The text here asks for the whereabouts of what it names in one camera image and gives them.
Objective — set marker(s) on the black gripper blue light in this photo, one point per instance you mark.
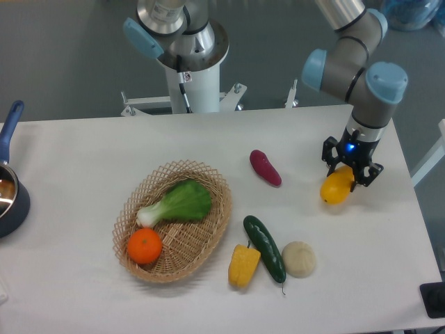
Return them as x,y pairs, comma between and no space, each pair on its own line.
354,152

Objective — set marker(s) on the yellow mango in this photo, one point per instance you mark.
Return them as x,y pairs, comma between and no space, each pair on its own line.
336,187

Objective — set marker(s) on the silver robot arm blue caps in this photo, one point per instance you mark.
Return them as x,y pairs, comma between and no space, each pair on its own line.
190,46

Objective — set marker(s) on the purple sweet potato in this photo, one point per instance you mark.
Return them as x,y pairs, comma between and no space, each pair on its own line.
264,168

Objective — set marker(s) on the beige steamed bun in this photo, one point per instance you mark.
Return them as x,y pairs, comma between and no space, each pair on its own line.
299,259

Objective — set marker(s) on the dark green cucumber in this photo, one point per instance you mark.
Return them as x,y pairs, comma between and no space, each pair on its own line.
263,241

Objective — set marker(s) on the yellow bell pepper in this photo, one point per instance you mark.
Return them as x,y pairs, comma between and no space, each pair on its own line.
243,265

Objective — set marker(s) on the black device at table edge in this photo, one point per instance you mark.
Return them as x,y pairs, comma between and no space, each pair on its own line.
432,295

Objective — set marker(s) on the blue plastic bag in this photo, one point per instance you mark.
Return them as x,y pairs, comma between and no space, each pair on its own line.
409,15

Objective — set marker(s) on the green bok choy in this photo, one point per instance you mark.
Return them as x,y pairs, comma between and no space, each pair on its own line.
187,200

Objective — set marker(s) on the woven wicker basket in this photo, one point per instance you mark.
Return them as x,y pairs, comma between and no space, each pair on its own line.
186,244

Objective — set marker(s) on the orange tangerine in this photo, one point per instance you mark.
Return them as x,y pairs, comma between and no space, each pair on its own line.
144,246

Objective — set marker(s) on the white frame at right edge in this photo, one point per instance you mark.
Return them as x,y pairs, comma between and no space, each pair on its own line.
430,159

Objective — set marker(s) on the white pedestal base frame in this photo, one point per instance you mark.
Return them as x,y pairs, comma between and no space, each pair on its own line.
229,101

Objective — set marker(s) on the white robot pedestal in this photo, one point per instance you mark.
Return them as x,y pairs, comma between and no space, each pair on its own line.
193,81

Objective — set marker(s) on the blue saucepan with handle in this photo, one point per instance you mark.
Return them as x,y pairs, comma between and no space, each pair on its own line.
15,199

